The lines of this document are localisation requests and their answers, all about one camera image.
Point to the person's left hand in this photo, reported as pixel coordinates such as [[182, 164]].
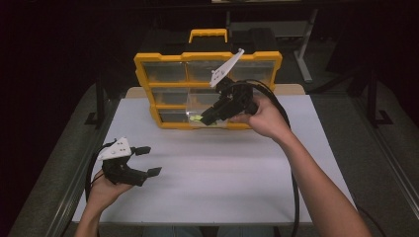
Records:
[[105, 191]]

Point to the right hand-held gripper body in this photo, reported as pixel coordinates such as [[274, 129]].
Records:
[[235, 98]]

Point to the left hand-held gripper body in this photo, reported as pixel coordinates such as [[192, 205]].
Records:
[[118, 164]]

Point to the person's right hand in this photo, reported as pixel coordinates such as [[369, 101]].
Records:
[[268, 118]]

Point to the yellow organizer box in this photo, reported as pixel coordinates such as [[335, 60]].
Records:
[[171, 85]]

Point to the black metal stand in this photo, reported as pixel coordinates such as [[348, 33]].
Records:
[[372, 98]]

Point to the light green plastic clip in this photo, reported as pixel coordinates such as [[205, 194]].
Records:
[[195, 118]]

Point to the desk with grey leg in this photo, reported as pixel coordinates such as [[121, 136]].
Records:
[[304, 56]]

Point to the clear plastic drawer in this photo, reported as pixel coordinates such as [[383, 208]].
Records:
[[197, 105]]

